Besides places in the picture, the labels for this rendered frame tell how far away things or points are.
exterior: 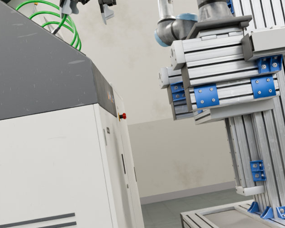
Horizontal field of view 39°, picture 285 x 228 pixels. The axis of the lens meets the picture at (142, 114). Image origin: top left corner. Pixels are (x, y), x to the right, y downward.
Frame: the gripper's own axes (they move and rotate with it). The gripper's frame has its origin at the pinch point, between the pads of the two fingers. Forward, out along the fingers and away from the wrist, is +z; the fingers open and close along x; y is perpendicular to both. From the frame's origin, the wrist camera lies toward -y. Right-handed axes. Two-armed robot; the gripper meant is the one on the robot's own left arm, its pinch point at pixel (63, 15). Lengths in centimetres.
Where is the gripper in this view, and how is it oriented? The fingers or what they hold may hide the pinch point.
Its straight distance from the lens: 180.1
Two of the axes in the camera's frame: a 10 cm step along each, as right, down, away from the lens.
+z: -3.8, 8.2, 4.3
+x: 4.6, -2.3, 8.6
